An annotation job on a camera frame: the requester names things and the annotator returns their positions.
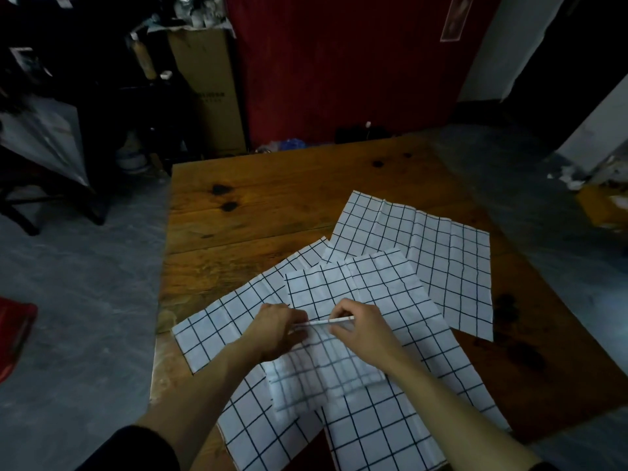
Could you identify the person's left hand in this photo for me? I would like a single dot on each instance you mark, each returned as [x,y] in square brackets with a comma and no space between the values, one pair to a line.
[272,331]

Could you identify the person's right hand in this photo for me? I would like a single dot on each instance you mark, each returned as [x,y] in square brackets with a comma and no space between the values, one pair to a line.
[368,336]

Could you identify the person's right fingers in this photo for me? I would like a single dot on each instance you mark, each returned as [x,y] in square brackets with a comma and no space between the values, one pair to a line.
[342,311]

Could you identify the person's left fingers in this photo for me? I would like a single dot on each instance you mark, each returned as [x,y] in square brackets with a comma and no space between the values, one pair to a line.
[297,321]

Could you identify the thin white stick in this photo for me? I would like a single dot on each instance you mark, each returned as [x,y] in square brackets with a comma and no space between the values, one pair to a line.
[320,322]

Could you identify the person's left forearm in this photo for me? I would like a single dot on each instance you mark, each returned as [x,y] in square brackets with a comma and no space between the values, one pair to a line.
[206,392]

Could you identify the person's right forearm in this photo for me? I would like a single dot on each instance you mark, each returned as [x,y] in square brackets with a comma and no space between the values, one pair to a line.
[456,416]

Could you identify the small folded checkered cloth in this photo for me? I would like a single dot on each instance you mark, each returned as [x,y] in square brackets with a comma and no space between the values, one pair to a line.
[319,377]

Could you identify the white black-grid checkered cloth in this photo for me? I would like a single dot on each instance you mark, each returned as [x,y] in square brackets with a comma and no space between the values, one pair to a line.
[221,318]
[441,259]
[387,416]

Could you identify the blue plastic bag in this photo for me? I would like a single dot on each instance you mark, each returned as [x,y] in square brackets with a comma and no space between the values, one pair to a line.
[284,145]

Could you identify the black sleeve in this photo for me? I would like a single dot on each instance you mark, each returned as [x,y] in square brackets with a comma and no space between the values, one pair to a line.
[130,451]

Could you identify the white bucket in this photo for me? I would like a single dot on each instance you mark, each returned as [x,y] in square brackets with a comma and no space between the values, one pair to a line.
[131,154]

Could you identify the tall brown cardboard box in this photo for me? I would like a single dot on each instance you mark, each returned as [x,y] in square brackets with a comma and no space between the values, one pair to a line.
[211,93]

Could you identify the crumpled white paper scraps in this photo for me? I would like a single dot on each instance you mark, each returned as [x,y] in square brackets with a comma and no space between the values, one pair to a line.
[566,179]

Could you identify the yellow cardboard box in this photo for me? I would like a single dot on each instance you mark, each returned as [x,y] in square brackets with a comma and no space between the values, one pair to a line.
[603,208]

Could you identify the red plastic object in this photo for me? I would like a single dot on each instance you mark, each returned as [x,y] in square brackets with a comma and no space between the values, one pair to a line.
[14,338]

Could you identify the tan bottle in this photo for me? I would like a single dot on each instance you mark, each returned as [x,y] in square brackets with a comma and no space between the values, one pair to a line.
[144,56]

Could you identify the large leaning picture board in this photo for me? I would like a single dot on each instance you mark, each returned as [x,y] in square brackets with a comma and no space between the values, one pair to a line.
[44,137]

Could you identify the pale poster with red border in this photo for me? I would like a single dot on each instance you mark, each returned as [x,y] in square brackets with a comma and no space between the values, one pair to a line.
[456,17]

